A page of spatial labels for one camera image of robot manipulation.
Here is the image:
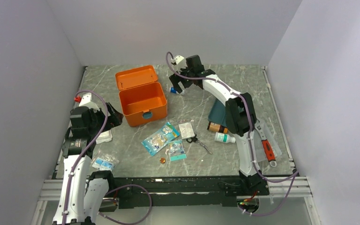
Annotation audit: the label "red handled adjustable wrench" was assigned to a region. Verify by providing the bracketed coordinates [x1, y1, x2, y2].
[255, 119, 277, 167]

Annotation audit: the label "white green medicine bottle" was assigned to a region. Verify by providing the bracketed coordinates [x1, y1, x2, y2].
[214, 132, 236, 143]

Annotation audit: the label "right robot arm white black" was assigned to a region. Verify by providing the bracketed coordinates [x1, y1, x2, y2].
[165, 52, 269, 195]

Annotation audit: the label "white gauze pack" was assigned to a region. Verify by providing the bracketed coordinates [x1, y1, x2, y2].
[96, 130, 113, 144]

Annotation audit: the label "black handled scissors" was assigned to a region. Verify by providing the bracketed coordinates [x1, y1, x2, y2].
[186, 134, 212, 154]

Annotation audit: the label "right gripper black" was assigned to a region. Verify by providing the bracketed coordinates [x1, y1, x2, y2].
[169, 63, 194, 94]

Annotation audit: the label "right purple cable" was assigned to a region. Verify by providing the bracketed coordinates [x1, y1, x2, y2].
[166, 51, 299, 218]

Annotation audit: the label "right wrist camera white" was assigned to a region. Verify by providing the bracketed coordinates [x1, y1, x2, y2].
[171, 55, 187, 73]

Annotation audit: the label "clear zip bag white pads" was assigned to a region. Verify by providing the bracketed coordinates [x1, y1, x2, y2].
[179, 122, 195, 139]

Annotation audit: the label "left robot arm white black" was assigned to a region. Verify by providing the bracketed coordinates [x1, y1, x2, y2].
[52, 103, 123, 225]

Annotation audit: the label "clear bag blue packets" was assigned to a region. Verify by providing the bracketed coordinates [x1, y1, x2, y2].
[91, 150, 119, 172]

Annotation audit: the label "teal plastic tray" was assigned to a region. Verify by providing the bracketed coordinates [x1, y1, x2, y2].
[208, 99, 227, 127]

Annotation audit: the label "clear plastic case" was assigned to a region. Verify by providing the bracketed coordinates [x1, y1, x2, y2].
[255, 119, 282, 167]

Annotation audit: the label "small teal bandage pack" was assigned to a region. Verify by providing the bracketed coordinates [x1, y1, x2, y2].
[166, 140, 187, 161]

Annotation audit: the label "orange medicine box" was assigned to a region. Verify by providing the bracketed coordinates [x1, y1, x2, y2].
[115, 65, 168, 127]

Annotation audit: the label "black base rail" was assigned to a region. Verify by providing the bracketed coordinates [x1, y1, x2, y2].
[84, 175, 270, 209]

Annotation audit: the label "blue cotton swab pack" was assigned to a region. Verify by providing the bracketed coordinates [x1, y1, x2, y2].
[142, 122, 180, 156]

